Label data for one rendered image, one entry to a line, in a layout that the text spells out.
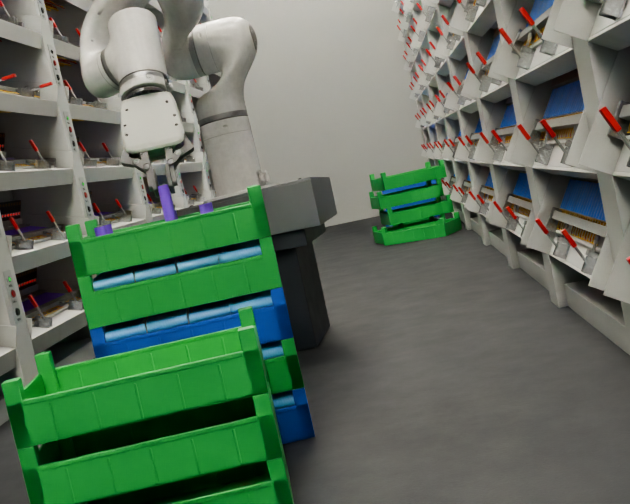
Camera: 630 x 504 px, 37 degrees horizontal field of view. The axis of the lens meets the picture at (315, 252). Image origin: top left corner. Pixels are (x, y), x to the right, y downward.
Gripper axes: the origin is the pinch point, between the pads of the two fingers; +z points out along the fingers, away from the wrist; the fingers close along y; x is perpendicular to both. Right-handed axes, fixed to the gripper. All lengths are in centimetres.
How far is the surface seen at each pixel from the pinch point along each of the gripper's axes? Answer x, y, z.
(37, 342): -80, 43, -4
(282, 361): -2.6, -12.6, 33.2
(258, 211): 7.3, -14.0, 12.0
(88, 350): -125, 41, -13
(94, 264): 6.2, 11.8, 14.3
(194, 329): 0.8, -0.6, 26.1
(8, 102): -72, 41, -66
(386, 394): -22, -29, 38
